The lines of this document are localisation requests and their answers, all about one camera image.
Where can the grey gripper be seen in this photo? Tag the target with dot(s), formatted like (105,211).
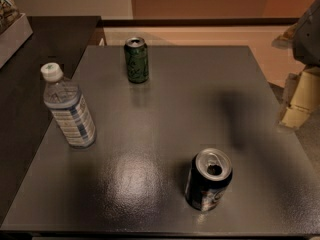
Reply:
(308,39)

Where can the dark pepsi can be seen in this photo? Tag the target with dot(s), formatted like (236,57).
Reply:
(210,174)

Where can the green soda can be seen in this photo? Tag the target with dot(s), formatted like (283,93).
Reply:
(136,57)

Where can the clear plastic water bottle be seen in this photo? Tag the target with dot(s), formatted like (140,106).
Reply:
(65,100)

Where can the grey snack box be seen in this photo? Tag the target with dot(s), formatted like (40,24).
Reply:
(15,29)

